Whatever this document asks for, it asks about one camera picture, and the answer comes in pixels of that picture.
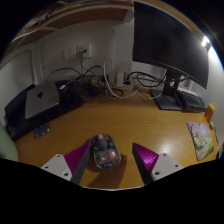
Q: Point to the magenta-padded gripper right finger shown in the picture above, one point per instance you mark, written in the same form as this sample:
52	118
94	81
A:
161	165

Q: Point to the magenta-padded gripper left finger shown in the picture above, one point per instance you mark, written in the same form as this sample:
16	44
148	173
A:
63	166

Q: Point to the transparent computer mouse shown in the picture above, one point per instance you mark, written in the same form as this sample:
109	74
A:
105	151

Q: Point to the cherry blossom print mouse pad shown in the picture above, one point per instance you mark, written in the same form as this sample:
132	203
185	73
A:
201	140

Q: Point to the small blue patterned card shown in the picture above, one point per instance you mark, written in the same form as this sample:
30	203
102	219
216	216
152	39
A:
42	130

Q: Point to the orange jar with yellow lid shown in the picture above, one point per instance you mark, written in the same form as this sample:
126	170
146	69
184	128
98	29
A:
209	112

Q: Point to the black keyboard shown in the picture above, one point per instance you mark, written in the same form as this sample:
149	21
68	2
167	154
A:
193	100

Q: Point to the white power strip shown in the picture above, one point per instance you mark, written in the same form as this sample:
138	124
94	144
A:
119	81

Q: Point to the black computer monitor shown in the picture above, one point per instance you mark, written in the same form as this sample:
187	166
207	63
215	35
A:
166	40

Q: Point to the white wall outlet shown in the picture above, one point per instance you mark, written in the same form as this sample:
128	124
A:
77	51

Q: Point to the wooden wall shelf unit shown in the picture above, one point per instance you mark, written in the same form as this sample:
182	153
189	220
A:
83	13

